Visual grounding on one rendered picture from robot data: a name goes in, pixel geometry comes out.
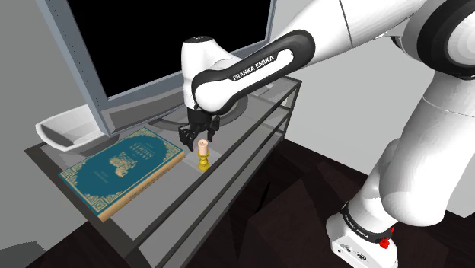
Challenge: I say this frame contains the white shallow bowl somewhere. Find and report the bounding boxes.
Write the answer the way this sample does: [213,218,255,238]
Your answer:
[35,104,120,153]

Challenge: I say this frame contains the grey flat screen monitor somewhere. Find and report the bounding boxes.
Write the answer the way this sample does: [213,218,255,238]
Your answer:
[36,0,278,137]

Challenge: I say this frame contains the candle in gold holder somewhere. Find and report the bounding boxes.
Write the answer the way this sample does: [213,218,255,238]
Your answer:
[197,139,211,171]

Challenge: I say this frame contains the teal book with gold ornaments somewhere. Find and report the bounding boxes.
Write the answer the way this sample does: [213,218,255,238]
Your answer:
[58,126,186,223]

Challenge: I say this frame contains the grey glass shelf table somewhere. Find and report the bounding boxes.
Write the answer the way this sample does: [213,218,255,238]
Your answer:
[24,76,303,268]

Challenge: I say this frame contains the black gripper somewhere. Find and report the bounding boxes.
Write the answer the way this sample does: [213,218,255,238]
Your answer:
[178,105,220,152]

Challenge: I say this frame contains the dark robot stand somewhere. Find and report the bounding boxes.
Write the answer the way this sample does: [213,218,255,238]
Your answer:
[237,177,475,268]

